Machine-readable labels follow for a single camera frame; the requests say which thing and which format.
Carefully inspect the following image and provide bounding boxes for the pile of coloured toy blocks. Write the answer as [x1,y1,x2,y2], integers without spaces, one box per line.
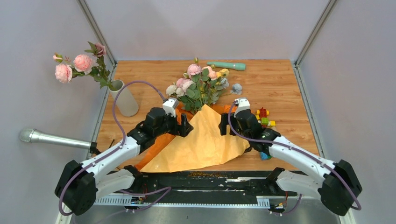
[255,107,276,128]

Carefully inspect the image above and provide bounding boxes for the flower bouquet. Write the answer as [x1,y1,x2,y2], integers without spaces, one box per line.
[166,57,229,114]

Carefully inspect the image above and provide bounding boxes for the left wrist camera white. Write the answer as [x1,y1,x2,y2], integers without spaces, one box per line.
[162,98,179,118]

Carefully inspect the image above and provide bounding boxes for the orange yellow wrapping paper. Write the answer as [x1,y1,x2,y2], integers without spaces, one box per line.
[136,105,249,173]

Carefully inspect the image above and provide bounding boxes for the silver microphone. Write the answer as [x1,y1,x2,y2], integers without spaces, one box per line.
[19,128,97,150]

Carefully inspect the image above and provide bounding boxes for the loose blue grey flower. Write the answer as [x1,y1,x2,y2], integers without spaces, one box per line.
[230,83,242,95]

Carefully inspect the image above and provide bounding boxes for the white ceramic vase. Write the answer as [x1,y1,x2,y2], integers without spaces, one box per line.
[110,80,139,117]

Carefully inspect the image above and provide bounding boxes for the small black tripod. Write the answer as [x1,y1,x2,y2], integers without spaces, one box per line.
[92,139,115,155]

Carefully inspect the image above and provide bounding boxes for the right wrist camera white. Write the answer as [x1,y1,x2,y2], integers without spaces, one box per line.
[234,98,250,117]

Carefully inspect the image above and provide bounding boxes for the scattered brown pellets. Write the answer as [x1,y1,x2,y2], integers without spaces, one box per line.
[187,171,222,178]

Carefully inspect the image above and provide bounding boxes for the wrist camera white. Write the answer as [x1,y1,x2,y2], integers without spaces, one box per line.
[234,98,250,117]
[162,98,179,118]

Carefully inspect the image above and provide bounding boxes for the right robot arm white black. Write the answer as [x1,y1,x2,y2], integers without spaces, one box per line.
[219,109,362,216]

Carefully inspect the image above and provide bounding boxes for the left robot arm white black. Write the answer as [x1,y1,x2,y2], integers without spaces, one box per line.
[55,107,193,216]

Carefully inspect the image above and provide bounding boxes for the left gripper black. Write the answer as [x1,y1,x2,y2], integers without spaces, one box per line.
[154,110,193,137]

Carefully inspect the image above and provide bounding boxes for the teal handheld tool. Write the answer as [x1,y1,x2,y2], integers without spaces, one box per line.
[206,62,246,71]

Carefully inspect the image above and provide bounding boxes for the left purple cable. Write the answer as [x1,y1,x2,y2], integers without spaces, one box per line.
[58,81,168,217]

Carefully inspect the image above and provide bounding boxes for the pink flowers in vase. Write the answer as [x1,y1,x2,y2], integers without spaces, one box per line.
[52,42,116,91]

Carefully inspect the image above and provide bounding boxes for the blue green toy block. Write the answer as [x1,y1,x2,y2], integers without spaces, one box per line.
[259,152,272,161]

